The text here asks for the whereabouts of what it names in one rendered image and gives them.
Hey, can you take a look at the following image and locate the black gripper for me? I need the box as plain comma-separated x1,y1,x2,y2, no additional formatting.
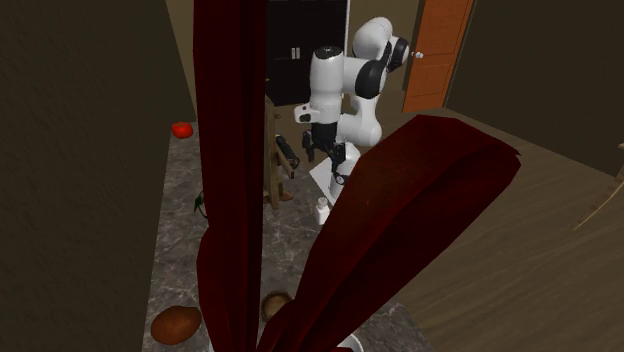
301,122,350,186

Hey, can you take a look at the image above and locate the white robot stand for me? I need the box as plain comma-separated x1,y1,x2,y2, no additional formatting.
308,157,339,206

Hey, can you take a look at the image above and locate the black bottle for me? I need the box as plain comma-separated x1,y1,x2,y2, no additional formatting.
275,133,301,170

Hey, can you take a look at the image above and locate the wooden bottle rack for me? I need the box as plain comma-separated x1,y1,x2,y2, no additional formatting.
263,94,297,211

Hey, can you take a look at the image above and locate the small white bottle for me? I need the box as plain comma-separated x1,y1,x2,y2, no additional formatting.
315,196,331,226

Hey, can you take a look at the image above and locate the dark red potted plant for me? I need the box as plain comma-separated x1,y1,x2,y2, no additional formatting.
192,0,522,352

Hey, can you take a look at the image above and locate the black cabinet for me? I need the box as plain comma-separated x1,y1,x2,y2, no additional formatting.
264,0,350,107

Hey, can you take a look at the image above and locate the green leaf sprig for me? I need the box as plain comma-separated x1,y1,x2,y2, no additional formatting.
193,190,209,220

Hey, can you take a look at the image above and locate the red tomato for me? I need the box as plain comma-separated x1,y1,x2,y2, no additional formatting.
170,121,195,141

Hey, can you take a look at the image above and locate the orange wooden door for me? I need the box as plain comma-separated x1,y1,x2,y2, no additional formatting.
401,0,476,114

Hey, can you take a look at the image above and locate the brown wooden bowl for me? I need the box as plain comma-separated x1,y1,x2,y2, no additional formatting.
260,290,295,323

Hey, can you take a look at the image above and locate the brown potato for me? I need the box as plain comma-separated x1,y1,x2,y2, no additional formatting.
149,304,204,347

